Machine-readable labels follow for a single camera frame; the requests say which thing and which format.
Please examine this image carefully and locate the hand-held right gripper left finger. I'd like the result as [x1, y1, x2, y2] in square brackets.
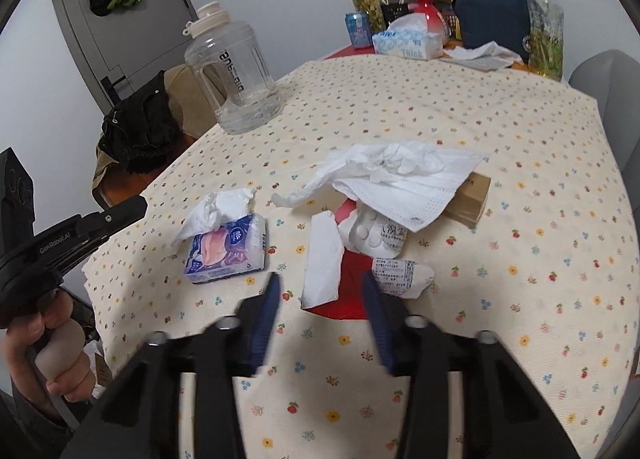
[60, 271, 283, 459]

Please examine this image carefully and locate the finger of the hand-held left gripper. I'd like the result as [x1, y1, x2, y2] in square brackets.
[79, 195, 149, 246]

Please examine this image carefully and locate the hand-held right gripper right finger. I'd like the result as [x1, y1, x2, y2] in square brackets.
[361, 270, 581, 459]

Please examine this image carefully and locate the torn white paper piece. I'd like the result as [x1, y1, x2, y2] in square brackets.
[301, 212, 346, 310]

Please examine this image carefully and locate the white pill blister pack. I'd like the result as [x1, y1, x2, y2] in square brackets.
[339, 209, 408, 257]

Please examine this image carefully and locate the white face mask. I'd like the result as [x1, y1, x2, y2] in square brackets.
[332, 146, 488, 232]

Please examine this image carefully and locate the large white tissue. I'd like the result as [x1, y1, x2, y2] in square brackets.
[271, 142, 451, 207]

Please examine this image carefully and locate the person's left forearm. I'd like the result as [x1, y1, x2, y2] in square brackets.
[0, 386, 76, 459]

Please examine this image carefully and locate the person's left hand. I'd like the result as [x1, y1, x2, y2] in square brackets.
[0, 289, 97, 408]

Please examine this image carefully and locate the purple tissue pack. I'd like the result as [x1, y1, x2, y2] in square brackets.
[182, 213, 267, 285]

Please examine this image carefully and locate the black garment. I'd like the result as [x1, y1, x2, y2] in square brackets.
[100, 70, 181, 174]

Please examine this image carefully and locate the small crumpled white tissue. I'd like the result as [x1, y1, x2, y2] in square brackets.
[175, 188, 257, 242]

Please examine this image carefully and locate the tan chair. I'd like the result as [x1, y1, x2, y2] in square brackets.
[91, 64, 228, 212]

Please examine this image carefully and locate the small brown cardboard box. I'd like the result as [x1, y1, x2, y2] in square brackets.
[442, 170, 492, 229]

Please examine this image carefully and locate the large clear water jug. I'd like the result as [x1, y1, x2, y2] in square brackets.
[182, 2, 285, 136]

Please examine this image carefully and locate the grey door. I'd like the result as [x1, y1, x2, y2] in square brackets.
[49, 0, 201, 112]

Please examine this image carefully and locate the blue white tissue box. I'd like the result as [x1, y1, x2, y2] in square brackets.
[372, 14, 451, 61]

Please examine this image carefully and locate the white paper sheet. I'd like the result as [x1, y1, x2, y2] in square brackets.
[440, 42, 523, 72]

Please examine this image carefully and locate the blue drink can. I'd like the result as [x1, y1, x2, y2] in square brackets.
[345, 12, 373, 49]

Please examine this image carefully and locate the red white vase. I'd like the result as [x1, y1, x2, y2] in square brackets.
[407, 0, 451, 47]

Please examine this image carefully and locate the black plastic basket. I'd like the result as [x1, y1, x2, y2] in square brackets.
[380, 0, 421, 24]

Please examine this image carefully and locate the bottle with yellow flowers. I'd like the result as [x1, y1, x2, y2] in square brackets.
[350, 0, 386, 35]

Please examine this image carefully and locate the navy tote bag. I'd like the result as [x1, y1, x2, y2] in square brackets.
[452, 0, 531, 65]

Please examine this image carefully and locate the clear floral plastic bottle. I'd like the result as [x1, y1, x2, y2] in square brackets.
[524, 0, 565, 81]

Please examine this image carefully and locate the grey upholstered chair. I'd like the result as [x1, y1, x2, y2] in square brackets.
[567, 50, 640, 180]

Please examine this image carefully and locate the black door handle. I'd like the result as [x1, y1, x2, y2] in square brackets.
[101, 74, 128, 105]

